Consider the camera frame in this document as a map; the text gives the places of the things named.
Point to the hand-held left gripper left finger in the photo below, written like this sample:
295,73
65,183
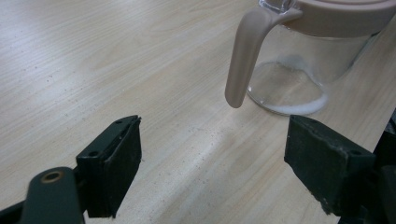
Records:
115,161

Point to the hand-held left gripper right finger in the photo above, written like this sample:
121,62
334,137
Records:
330,168

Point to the white granulated sugar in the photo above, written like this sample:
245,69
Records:
299,109

